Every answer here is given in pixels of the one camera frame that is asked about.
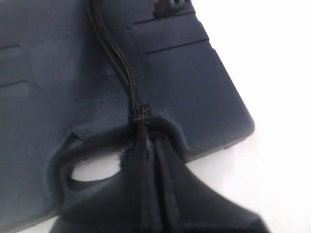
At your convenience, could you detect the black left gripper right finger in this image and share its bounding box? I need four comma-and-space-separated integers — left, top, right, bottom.
151, 133, 269, 233

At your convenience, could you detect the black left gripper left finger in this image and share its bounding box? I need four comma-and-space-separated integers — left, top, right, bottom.
51, 143, 164, 233

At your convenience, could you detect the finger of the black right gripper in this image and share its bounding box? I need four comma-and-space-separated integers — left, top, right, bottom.
153, 0, 192, 18

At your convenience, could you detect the black braided rope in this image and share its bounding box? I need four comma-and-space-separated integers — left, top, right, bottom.
88, 0, 153, 168

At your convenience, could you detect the black plastic carrying case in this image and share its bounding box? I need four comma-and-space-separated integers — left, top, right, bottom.
0, 0, 255, 228

